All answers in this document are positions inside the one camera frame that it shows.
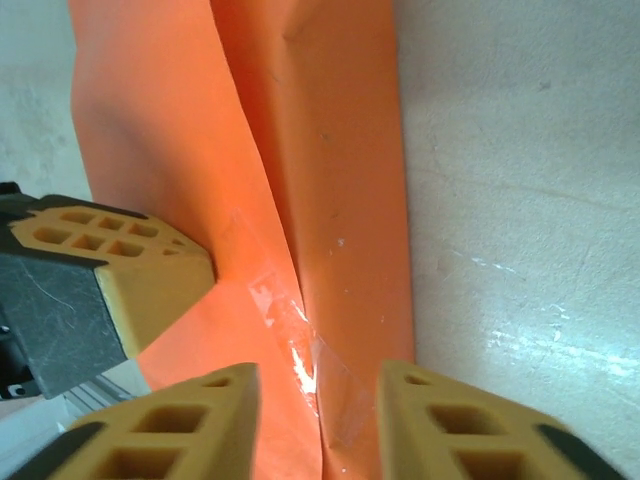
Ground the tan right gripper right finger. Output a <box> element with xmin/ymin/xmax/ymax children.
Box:
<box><xmin>374</xmin><ymin>358</ymin><xmax>629</xmax><ymax>480</ymax></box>

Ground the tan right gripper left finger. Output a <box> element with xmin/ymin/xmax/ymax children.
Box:
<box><xmin>9</xmin><ymin>363</ymin><xmax>264</xmax><ymax>480</ymax></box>

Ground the orange cloth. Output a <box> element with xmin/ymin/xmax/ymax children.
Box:
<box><xmin>67</xmin><ymin>0</ymin><xmax>416</xmax><ymax>480</ymax></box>

